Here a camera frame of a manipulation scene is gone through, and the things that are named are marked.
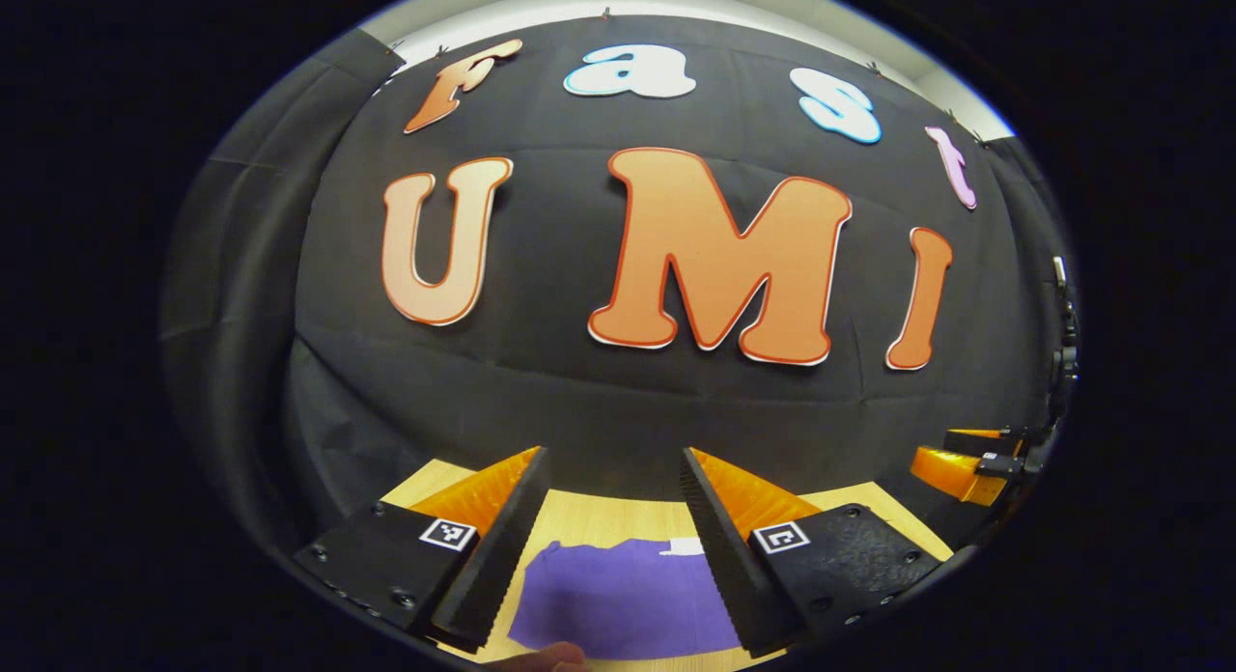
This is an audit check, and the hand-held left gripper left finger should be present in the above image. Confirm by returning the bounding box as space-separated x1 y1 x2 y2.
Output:
293 446 552 655

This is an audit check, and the purple shirt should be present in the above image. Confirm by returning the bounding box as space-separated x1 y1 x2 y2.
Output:
507 537 746 661

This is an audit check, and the black backdrop cloth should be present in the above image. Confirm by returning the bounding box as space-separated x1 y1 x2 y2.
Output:
159 15 1078 557

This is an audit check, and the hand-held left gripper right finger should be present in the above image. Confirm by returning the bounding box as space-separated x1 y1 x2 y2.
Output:
679 446 944 659

